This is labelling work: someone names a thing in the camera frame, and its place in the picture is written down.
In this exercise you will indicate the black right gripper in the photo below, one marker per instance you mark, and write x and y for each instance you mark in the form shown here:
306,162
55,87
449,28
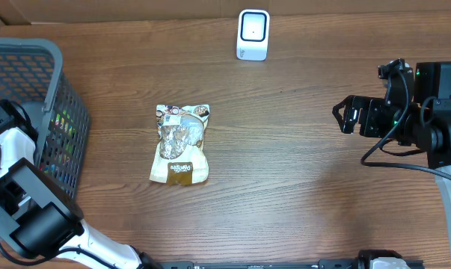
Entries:
369,107

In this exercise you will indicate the brown nuts snack pouch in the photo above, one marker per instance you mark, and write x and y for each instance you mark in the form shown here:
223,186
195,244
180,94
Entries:
179,157

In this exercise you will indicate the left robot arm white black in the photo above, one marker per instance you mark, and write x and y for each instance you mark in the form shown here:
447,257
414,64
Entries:
38,220

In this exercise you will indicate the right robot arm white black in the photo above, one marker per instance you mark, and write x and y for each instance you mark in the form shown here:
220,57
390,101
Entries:
415,111

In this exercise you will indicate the white barcode scanner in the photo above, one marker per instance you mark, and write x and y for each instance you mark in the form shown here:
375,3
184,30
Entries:
253,35

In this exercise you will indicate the grey plastic mesh basket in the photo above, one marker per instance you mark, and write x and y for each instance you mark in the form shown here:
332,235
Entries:
31,75

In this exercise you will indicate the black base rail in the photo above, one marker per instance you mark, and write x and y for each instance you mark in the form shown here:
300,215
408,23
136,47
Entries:
365,259

